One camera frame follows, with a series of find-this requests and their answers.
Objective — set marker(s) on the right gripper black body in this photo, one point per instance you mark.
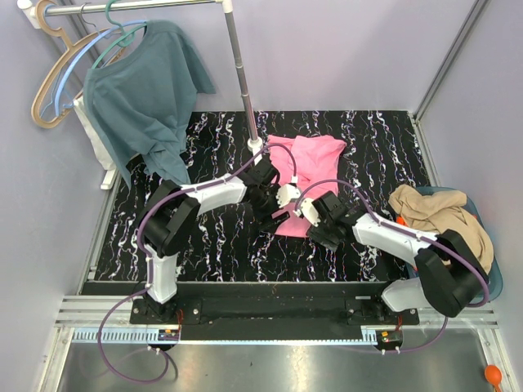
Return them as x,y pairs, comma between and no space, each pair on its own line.
324,231

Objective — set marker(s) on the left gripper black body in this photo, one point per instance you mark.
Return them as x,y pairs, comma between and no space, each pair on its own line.
265,204

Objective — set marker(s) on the pink t-shirt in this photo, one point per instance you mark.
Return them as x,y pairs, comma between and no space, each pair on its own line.
312,159

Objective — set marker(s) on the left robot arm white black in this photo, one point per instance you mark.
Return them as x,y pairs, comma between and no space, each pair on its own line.
167,219

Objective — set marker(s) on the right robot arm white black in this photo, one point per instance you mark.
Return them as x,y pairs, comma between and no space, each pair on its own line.
449,277

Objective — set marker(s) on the beige garment in basket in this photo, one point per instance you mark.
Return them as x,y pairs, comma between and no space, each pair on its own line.
441,211

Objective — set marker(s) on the teal t-shirt on hanger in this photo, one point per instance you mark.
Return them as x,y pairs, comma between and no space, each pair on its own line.
141,105

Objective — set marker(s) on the green hanger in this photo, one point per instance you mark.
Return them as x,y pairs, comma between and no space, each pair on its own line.
126,37

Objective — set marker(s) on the orange ball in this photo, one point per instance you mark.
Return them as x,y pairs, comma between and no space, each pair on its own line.
494,376

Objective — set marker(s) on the metal clothes rack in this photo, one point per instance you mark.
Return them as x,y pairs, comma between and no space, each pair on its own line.
221,52

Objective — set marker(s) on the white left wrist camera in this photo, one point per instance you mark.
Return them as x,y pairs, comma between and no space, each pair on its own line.
288,193

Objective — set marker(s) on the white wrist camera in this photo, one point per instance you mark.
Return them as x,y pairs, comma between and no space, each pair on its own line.
288,193
306,210

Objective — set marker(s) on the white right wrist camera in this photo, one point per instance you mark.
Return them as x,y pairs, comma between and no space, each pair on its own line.
306,210

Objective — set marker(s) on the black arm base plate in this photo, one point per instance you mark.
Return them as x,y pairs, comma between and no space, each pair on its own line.
250,313

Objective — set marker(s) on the white slotted cable duct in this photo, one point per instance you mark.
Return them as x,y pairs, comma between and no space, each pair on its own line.
131,336

